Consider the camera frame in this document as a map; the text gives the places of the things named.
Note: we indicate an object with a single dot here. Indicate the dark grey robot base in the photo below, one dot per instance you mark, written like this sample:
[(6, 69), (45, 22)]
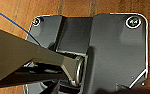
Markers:
[(117, 53)]

